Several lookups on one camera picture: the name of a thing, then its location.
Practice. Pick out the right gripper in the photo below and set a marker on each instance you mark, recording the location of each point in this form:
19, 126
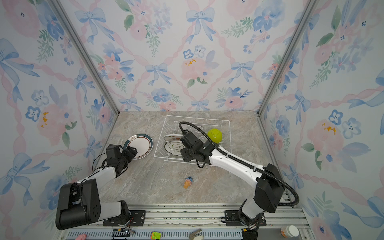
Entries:
184, 155

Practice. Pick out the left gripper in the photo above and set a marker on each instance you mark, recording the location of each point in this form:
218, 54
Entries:
129, 152

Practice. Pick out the white plate green red rim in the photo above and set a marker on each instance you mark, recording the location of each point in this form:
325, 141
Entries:
143, 143

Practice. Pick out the white wire dish rack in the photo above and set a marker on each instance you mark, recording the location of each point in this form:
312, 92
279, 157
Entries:
198, 126

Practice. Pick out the white plate black flower outline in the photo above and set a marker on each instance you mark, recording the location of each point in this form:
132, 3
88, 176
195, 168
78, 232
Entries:
174, 148

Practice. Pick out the plate with fruit pattern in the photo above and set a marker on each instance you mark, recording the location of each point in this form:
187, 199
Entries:
173, 138

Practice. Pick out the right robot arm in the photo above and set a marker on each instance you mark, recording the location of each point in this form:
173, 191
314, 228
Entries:
265, 180

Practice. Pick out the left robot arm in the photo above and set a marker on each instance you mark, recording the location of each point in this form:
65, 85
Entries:
79, 202

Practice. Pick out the green bowl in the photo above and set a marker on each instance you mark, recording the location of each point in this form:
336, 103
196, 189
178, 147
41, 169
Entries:
215, 135

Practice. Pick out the small ice cream toy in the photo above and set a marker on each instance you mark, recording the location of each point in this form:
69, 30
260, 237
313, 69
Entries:
188, 182

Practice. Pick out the rubiks cube toy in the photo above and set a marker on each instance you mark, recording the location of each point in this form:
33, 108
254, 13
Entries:
156, 235

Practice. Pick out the pink toy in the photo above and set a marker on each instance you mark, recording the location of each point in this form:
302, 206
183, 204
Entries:
81, 237

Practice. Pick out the white lidded jar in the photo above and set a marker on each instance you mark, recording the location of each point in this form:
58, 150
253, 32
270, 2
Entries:
290, 231

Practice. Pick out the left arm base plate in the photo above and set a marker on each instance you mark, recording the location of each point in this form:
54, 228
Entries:
135, 218

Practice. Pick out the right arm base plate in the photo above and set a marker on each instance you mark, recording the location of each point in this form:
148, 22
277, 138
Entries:
233, 218

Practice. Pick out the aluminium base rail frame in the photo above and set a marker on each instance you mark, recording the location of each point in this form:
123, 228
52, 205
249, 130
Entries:
176, 222

